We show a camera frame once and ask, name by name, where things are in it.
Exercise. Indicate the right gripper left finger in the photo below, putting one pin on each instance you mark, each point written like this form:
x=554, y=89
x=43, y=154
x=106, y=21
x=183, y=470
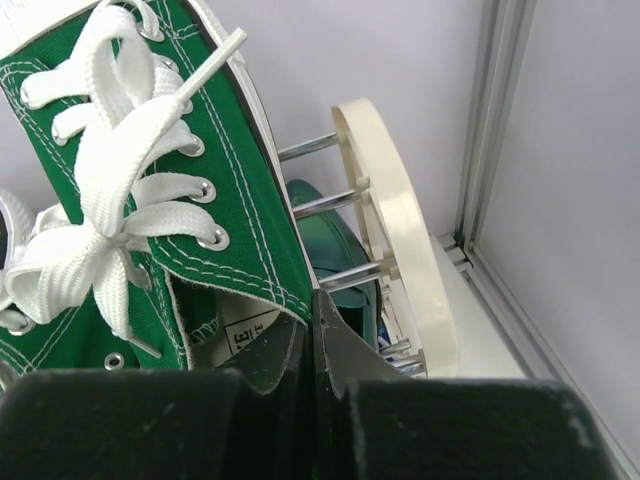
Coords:
x=273, y=364

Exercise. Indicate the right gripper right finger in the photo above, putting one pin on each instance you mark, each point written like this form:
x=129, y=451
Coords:
x=344, y=364

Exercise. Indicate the dark green leather shoe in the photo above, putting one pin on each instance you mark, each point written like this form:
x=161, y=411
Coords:
x=333, y=247

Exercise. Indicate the green sneaker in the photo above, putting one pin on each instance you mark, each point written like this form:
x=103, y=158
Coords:
x=16, y=224
x=170, y=241

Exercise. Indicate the cream metal shoe shelf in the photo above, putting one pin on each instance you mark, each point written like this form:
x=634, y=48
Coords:
x=399, y=257

